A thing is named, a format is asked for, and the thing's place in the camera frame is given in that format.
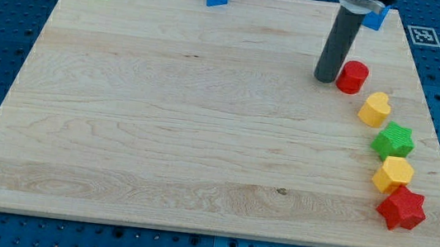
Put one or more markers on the blue cube block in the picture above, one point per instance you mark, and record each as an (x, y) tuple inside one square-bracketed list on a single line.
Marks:
[(374, 20)]

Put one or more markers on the green star block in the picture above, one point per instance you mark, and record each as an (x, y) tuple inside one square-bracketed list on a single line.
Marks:
[(394, 140)]

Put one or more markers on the white fiducial marker tag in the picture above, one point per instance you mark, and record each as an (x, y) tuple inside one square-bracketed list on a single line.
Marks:
[(424, 36)]

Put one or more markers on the wooden board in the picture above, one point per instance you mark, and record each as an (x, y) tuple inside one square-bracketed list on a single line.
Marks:
[(173, 115)]

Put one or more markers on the red cylinder block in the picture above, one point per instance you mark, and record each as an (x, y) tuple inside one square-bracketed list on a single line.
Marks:
[(352, 77)]

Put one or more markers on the red star block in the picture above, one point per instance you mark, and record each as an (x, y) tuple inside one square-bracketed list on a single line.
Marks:
[(403, 208)]

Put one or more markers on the yellow hexagon block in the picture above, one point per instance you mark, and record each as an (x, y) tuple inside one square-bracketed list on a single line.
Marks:
[(393, 173)]

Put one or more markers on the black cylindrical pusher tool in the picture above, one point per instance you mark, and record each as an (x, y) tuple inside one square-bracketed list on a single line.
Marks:
[(340, 39)]

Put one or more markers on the yellow heart block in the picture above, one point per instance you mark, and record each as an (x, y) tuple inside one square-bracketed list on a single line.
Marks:
[(375, 109)]

